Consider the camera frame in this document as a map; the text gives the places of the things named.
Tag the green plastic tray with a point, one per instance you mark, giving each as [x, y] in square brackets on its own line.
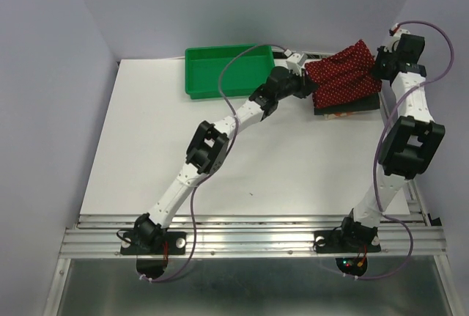
[204, 65]

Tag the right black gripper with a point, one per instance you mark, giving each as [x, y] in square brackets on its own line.
[377, 71]

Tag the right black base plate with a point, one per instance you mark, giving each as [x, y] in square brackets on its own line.
[334, 242]

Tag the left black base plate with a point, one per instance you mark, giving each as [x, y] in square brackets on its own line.
[174, 243]

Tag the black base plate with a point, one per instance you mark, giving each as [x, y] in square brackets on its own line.
[174, 243]
[334, 242]

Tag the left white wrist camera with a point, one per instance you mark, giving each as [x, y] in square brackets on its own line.
[295, 62]

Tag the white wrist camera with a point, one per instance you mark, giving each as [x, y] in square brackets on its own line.
[295, 62]
[394, 39]

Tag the dark grey dotted skirt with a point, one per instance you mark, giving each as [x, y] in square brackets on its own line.
[368, 103]

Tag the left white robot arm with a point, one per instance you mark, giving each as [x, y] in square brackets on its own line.
[206, 154]

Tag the folded orange floral skirt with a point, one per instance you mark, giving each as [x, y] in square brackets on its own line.
[353, 116]

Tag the red polka dot skirt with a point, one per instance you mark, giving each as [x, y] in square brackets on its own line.
[343, 77]

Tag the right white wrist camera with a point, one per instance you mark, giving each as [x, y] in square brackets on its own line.
[394, 39]

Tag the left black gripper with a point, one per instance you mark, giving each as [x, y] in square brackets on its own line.
[304, 84]

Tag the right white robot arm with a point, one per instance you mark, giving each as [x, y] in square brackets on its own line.
[409, 140]

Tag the aluminium rail frame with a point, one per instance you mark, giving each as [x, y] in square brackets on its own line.
[93, 237]

